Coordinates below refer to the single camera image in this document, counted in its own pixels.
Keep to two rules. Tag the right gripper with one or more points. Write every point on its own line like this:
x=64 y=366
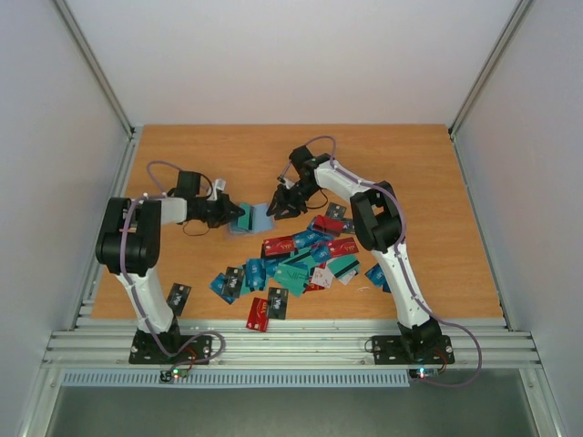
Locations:
x=290 y=198

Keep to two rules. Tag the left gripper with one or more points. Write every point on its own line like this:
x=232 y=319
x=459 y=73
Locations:
x=225 y=215

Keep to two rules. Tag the teal card magnetic stripe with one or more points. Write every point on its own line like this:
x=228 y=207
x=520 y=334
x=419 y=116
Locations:
x=246 y=219

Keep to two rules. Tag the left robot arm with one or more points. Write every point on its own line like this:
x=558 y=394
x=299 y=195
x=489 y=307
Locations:
x=128 y=246

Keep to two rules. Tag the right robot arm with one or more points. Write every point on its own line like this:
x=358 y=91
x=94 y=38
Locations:
x=379 y=227

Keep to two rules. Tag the red VIP card upper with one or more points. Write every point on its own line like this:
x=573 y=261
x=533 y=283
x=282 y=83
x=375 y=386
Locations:
x=277 y=247

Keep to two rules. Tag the red vip card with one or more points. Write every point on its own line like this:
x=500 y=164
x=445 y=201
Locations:
x=342 y=247
x=277 y=247

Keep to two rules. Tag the red card upper right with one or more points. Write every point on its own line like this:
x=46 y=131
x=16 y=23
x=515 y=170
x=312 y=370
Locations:
x=327 y=225

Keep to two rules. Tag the black VIP card left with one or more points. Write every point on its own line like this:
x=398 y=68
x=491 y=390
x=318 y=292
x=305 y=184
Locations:
x=234 y=278

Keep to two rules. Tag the red VIP card centre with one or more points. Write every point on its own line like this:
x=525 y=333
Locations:
x=342 y=247

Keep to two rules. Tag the teal VIP card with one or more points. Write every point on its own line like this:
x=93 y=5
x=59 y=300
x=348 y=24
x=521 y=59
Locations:
x=293 y=278

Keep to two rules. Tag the blue card left bottom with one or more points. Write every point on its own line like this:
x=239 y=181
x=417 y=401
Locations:
x=217 y=286

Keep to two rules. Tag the blue card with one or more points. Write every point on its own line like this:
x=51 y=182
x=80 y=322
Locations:
x=376 y=275
x=217 y=286

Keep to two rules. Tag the white card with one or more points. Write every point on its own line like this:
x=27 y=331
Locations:
x=322 y=278

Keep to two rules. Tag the black card lone left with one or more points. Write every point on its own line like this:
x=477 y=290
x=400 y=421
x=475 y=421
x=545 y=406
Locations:
x=177 y=298

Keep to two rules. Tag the red card bottom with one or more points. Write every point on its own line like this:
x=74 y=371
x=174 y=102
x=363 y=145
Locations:
x=258 y=319

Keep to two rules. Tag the blue card right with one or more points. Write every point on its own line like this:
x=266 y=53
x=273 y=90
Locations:
x=376 y=275

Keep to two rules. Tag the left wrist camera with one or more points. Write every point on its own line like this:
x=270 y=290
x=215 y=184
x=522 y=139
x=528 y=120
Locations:
x=217 y=189

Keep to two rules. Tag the left base plate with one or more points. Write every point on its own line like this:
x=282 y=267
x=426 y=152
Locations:
x=144 y=349

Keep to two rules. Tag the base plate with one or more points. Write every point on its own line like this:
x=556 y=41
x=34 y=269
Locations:
x=144 y=349
x=388 y=350

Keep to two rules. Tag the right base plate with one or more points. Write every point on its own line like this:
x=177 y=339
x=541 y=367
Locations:
x=388 y=350

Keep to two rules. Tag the blue slotted cable duct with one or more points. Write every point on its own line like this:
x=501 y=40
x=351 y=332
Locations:
x=237 y=379

